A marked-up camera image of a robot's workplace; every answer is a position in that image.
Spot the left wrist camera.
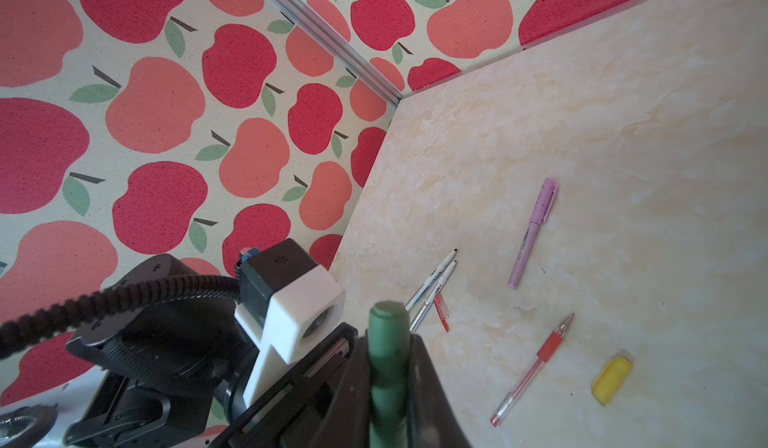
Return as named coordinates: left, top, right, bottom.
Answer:
left=235, top=238, right=346, bottom=408

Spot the red gel pen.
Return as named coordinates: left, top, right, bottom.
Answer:
left=490, top=313, right=575, bottom=427

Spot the aluminium frame post left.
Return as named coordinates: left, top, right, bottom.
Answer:
left=270, top=0, right=403, bottom=108

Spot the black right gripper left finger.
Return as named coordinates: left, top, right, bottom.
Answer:
left=310, top=336, right=371, bottom=448

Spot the yellow pen cap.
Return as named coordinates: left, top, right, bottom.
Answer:
left=591, top=354, right=634, bottom=407

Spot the white pen black tip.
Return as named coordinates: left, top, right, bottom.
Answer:
left=405, top=248, right=458, bottom=310

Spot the green pen cap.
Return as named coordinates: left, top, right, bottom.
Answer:
left=367, top=300, right=411, bottom=447

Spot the black corrugated cable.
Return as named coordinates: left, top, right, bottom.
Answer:
left=0, top=273, right=241, bottom=362

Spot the pink pen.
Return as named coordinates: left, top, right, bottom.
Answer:
left=508, top=178, right=559, bottom=289

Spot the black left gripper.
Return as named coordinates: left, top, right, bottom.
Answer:
left=62, top=255, right=356, bottom=447

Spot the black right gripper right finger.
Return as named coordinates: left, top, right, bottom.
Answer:
left=407, top=334, right=471, bottom=448

